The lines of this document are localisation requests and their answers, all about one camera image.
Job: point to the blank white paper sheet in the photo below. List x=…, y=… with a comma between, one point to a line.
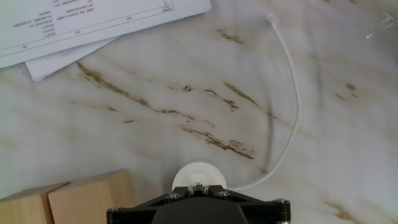
x=62, y=62

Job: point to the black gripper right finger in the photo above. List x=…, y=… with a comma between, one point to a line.
x=261, y=211

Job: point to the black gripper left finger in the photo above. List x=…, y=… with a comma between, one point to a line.
x=136, y=211

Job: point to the printed white paper sheet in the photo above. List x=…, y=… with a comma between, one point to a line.
x=93, y=21

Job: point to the marble pattern table mat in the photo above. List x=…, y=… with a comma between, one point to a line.
x=199, y=109

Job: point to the white round docking station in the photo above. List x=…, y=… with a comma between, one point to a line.
x=199, y=174

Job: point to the light wooden cube block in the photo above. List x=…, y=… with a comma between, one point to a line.
x=90, y=199
x=21, y=208

